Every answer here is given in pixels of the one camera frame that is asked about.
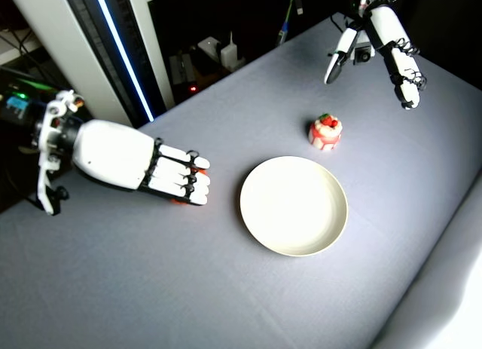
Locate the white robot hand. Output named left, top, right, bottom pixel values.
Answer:
left=323, top=4, right=429, bottom=111
left=71, top=118, right=211, bottom=207

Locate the orange object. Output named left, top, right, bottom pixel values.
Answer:
left=169, top=168, right=209, bottom=207

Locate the toy strawberry cream cake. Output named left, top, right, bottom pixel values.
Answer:
left=307, top=113, right=344, bottom=152

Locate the white round plate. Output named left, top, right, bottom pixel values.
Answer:
left=239, top=155, right=349, bottom=258

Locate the black device with red light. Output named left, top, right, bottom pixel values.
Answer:
left=175, top=79, right=208, bottom=101

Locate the black power adapter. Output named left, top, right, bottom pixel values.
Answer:
left=169, top=53, right=197, bottom=86

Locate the grey table cloth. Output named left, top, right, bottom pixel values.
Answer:
left=0, top=13, right=482, bottom=349

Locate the white column with blue light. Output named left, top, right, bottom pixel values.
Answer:
left=3, top=0, right=176, bottom=127

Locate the white power adapter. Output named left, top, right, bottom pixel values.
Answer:
left=197, top=36, right=221, bottom=62

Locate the white shelf board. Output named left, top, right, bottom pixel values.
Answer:
left=0, top=28, right=41, bottom=66

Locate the white plastic bottle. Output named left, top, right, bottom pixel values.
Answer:
left=220, top=31, right=242, bottom=72

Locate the green cable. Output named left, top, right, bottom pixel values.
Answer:
left=277, top=0, right=299, bottom=45

